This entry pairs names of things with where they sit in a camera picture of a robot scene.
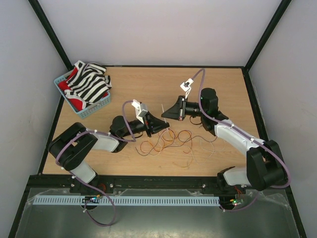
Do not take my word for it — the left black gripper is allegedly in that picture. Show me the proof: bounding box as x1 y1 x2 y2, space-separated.
122 112 170 138

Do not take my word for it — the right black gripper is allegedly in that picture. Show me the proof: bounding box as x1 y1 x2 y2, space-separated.
161 95 207 120

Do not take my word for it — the red wire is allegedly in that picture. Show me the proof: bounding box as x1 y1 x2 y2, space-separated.
138 128 196 156

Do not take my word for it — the purple wire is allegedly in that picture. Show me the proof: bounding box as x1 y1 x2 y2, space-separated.
135 135 216 157

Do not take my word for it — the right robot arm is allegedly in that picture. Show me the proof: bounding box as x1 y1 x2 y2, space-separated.
161 88 288 193

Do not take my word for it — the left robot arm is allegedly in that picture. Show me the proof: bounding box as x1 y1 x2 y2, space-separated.
48 112 169 192

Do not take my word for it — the light blue plastic basket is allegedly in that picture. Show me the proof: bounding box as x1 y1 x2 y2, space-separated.
54 71 111 119

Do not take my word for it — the black white striped cloth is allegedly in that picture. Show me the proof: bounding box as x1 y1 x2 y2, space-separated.
67 60 112 106

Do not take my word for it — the red cloth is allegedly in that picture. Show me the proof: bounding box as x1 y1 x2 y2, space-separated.
58 68 87 112

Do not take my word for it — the left circuit board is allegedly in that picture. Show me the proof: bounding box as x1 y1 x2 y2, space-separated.
82 196 100 203

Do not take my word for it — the circuit board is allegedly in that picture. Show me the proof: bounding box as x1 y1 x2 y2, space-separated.
82 196 100 203
229 198 244 206

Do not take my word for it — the right circuit board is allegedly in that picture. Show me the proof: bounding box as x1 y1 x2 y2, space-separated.
229 198 244 206

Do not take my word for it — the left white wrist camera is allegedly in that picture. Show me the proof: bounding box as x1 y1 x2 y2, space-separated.
131 99 148 124

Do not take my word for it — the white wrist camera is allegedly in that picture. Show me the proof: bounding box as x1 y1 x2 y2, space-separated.
131 99 148 124
180 78 194 99

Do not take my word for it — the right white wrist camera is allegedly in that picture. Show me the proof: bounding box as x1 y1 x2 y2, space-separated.
180 78 194 99

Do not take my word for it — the light blue slotted cable duct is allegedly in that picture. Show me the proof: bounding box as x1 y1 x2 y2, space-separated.
31 195 219 207

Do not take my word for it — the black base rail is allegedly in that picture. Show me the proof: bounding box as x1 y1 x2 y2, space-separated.
27 175 290 196

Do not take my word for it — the black frame post right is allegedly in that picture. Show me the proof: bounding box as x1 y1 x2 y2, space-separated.
245 0 291 71

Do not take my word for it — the black frame post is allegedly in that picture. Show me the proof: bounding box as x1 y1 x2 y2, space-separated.
245 0 291 71
28 0 72 70

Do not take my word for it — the black frame post left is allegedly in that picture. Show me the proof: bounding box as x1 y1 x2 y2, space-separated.
28 0 72 70

